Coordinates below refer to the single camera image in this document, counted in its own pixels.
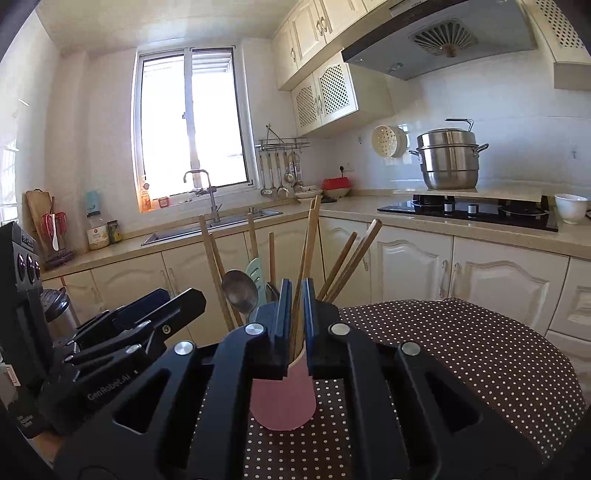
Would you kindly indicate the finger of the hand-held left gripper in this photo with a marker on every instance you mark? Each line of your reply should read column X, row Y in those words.
column 184, row 307
column 138, row 307

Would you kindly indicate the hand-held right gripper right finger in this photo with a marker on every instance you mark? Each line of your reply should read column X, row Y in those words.
column 308, row 323

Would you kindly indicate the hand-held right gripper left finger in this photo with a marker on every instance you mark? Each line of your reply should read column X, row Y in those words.
column 284, row 323

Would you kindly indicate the dark metal utensil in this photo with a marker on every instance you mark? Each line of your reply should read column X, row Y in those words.
column 272, row 293

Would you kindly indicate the bundle of wooden chopsticks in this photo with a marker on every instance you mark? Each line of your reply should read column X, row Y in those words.
column 217, row 277

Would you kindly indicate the steel spoon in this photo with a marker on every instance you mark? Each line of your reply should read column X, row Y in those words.
column 239, row 290

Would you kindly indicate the mint green slotted spatula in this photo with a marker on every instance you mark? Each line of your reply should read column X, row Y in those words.
column 255, row 274

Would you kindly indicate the pink cup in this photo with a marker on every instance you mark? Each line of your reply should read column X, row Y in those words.
column 281, row 401

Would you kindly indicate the slender wooden chopstick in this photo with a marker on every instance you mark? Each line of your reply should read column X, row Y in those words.
column 315, row 217
column 306, row 230

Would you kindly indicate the steel trash bin black lid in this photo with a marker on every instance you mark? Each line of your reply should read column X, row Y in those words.
column 62, row 314

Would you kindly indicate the white plastic spoon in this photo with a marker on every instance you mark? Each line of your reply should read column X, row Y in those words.
column 55, row 237

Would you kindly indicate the steel kitchen sink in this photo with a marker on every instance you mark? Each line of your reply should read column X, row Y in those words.
column 184, row 233

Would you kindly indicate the small dark jar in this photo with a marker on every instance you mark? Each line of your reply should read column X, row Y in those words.
column 114, row 233

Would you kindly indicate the glass jar with label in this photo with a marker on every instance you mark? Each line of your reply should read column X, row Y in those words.
column 98, row 235

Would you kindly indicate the wooden cutting board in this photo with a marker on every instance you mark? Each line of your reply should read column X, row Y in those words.
column 34, row 207

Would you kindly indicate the orange bottle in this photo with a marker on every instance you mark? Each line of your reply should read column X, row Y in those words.
column 146, row 201

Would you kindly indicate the light blue bottle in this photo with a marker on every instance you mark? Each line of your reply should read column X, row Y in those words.
column 93, row 202

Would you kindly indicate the steel faucet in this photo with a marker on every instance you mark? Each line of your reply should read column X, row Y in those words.
column 210, row 194

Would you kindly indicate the white bowl stack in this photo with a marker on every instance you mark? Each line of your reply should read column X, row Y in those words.
column 308, row 193

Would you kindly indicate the hanging steel ladle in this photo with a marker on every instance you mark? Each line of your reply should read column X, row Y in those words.
column 281, row 191
column 266, row 190

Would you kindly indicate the red bowl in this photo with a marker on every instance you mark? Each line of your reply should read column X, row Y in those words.
column 337, row 185

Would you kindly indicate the hanging steel skimmer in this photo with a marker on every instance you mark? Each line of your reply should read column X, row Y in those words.
column 295, row 177

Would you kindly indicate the brown polka dot tablecloth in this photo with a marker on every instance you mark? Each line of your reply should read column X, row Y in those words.
column 461, row 360

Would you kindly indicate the white framed window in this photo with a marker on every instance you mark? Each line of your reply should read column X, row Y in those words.
column 189, row 124

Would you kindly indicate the cream lower kitchen cabinets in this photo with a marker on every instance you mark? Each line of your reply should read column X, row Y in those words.
column 498, row 286

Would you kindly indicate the white colander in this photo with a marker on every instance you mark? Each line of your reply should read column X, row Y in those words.
column 388, row 142

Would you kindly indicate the black glass gas stove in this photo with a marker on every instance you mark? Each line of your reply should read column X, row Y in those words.
column 485, row 214

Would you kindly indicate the steel steamer pot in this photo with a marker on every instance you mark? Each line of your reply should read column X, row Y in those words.
column 450, row 161

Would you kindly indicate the cream lattice door cabinet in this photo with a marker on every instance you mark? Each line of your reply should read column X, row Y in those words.
column 332, row 92

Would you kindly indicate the cream upper cabinet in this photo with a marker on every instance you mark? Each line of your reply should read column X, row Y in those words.
column 314, row 32

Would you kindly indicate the grey range hood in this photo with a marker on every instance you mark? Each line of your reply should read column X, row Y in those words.
column 438, row 41

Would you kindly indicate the white wall socket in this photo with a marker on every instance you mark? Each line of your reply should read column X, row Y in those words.
column 346, row 169

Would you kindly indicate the wall utensil rack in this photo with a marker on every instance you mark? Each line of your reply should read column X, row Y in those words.
column 284, row 144

